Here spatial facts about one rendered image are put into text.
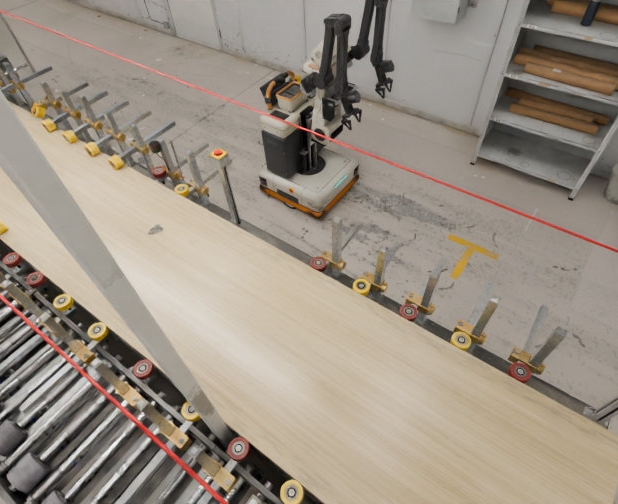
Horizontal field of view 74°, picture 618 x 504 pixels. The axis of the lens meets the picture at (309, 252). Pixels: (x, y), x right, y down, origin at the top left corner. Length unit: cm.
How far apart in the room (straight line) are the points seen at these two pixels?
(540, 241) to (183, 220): 269
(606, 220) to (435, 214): 136
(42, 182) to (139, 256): 162
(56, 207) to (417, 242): 292
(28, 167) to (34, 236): 202
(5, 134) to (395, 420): 150
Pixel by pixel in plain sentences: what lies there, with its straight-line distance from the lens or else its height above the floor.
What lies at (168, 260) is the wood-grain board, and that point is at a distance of 224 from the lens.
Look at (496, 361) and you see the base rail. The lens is 216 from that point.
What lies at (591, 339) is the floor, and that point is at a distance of 333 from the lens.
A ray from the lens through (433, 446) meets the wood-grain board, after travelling 173.
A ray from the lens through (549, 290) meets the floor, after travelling 343.
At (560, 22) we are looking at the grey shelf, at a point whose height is 126.
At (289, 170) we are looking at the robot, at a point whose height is 39.
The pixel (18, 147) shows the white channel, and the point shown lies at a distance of 71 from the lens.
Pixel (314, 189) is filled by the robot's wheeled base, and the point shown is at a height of 28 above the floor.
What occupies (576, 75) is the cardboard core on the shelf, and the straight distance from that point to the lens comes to 371.
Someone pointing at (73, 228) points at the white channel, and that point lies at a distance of 80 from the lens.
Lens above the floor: 255
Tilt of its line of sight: 51 degrees down
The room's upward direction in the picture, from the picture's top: 4 degrees counter-clockwise
